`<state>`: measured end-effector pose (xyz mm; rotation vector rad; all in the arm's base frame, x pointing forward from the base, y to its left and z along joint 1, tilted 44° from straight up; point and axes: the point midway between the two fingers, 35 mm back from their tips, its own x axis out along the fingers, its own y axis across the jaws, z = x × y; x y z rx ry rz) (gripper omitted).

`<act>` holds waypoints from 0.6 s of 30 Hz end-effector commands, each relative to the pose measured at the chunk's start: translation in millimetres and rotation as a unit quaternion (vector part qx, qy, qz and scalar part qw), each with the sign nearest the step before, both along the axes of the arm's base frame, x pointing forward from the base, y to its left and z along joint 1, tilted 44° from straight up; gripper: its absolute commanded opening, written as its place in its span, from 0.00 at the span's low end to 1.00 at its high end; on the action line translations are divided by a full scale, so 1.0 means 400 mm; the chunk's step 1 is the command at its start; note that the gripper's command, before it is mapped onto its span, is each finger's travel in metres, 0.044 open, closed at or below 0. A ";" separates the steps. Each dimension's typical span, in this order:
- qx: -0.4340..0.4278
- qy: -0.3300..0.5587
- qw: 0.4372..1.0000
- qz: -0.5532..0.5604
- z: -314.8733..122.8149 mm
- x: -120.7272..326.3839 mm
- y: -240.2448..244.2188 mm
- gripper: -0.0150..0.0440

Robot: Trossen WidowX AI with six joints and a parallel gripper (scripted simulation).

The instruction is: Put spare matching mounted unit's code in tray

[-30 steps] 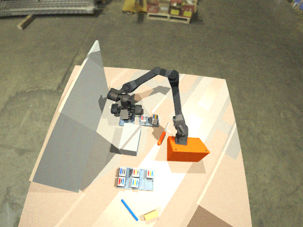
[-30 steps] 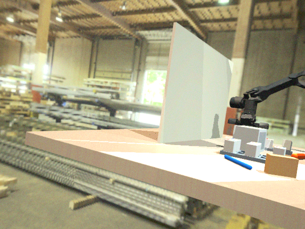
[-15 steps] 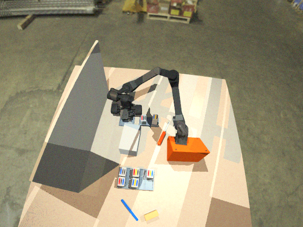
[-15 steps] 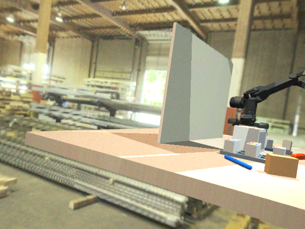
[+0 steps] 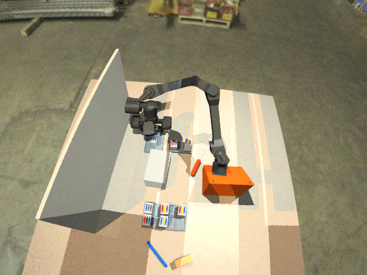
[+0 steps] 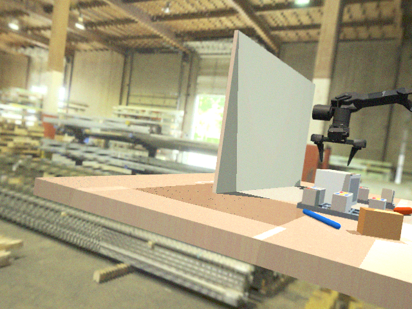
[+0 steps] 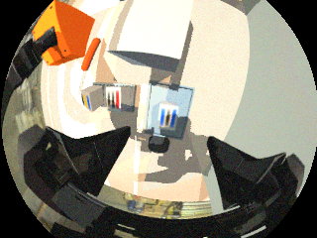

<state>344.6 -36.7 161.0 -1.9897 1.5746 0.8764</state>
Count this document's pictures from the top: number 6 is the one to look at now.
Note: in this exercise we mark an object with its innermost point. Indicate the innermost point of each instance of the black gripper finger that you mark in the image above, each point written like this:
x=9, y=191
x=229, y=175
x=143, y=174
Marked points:
x=352, y=153
x=321, y=149

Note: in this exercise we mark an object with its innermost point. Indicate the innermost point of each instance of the orange-handled screwdriver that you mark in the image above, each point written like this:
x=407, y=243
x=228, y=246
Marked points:
x=403, y=210

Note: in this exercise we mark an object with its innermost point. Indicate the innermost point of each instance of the blue rod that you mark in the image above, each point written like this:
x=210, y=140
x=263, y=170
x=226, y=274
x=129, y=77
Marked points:
x=322, y=219

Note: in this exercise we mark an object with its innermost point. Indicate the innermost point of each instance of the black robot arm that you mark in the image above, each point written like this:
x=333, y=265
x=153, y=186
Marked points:
x=343, y=105

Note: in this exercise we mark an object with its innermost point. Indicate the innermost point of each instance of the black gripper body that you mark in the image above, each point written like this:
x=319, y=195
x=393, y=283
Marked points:
x=356, y=143

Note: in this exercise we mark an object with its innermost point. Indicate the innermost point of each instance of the white flat panel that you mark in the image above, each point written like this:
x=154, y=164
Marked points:
x=266, y=121

